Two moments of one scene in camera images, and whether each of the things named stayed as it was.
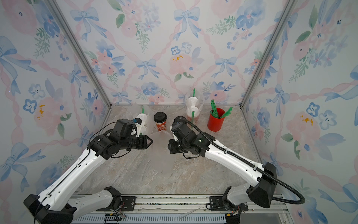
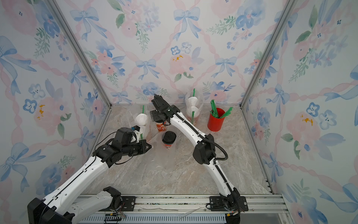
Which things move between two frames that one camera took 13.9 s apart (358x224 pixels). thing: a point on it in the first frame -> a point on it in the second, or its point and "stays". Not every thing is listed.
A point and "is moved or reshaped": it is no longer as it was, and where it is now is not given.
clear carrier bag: [194, 100] stays
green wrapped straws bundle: [214, 112] stays
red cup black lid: [177, 119] is moved or reshaped
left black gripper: [144, 144] -> [143, 143]
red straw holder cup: [216, 124] stays
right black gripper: [172, 148] -> [155, 115]
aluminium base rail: [190, 210] stays
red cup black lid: [160, 118] stays
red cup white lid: [192, 101] stays
